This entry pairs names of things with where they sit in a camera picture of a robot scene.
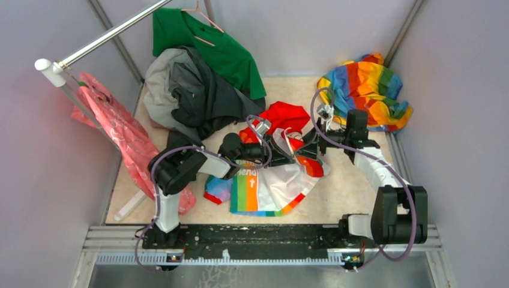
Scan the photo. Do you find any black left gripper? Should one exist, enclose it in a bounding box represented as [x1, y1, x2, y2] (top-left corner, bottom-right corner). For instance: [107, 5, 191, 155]
[234, 134, 295, 169]

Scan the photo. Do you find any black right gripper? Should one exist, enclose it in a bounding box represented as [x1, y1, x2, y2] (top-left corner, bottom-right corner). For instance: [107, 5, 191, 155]
[294, 118, 351, 160]

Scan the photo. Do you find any red white cartoon jacket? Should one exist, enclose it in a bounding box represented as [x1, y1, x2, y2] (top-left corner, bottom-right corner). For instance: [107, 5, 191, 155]
[204, 101, 331, 217]

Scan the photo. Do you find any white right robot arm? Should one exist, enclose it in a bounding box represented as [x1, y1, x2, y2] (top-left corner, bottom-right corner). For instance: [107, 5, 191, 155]
[296, 110, 428, 247]

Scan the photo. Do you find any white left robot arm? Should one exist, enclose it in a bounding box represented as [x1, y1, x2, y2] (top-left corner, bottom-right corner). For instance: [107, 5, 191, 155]
[148, 133, 296, 248]

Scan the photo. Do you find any dark grey jacket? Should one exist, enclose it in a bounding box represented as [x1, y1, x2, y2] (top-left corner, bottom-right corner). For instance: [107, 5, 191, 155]
[143, 46, 266, 142]

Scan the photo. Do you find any rainbow striped garment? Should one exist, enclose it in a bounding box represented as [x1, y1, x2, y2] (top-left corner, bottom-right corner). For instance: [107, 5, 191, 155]
[317, 53, 413, 133]

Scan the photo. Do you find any pink patterned garment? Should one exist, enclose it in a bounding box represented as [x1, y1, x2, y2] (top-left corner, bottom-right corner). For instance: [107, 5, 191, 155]
[71, 71, 197, 215]

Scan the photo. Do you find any green t-shirt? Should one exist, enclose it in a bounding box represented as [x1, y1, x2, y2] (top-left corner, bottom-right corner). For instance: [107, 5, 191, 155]
[152, 8, 267, 100]

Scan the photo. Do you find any pink clothes hanger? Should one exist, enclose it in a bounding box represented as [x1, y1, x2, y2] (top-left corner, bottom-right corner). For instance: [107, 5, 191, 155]
[181, 0, 224, 33]

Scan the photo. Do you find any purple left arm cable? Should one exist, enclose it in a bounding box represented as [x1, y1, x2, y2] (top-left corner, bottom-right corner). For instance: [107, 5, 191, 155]
[134, 115, 274, 273]

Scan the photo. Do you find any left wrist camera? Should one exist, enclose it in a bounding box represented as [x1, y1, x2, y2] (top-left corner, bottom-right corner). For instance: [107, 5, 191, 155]
[254, 119, 271, 138]

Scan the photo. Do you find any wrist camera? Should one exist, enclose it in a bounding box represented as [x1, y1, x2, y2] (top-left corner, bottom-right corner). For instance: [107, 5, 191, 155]
[254, 119, 271, 138]
[316, 103, 334, 123]

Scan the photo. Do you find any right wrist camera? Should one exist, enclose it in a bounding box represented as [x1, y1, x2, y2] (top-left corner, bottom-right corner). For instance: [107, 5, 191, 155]
[316, 103, 334, 123]

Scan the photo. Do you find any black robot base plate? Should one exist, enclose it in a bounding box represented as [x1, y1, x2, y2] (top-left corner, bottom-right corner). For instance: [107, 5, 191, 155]
[142, 224, 375, 260]

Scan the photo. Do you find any aluminium frame rail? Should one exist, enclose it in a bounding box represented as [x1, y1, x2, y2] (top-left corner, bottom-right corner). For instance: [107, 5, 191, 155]
[71, 131, 454, 288]

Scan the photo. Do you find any silver clothes rail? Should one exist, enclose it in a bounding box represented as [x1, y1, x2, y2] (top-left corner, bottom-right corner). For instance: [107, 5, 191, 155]
[34, 1, 169, 136]

